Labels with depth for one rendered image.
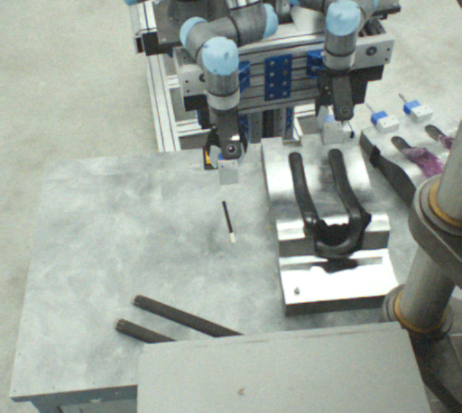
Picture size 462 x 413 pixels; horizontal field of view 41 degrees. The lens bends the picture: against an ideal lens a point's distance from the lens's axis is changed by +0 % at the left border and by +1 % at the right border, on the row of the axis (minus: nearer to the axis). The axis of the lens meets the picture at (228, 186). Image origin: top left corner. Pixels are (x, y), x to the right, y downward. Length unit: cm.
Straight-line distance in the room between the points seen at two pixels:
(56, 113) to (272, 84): 152
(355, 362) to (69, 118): 266
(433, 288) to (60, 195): 118
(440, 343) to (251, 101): 129
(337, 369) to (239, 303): 82
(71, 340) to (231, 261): 42
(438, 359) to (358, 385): 26
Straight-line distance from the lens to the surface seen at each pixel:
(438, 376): 92
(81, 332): 152
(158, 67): 304
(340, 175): 164
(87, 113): 322
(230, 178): 156
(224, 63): 132
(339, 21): 146
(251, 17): 145
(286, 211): 150
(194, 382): 69
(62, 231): 170
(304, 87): 208
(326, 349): 70
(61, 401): 157
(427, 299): 87
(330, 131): 167
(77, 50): 363
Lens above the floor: 210
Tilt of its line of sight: 50 degrees down
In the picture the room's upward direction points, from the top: 4 degrees counter-clockwise
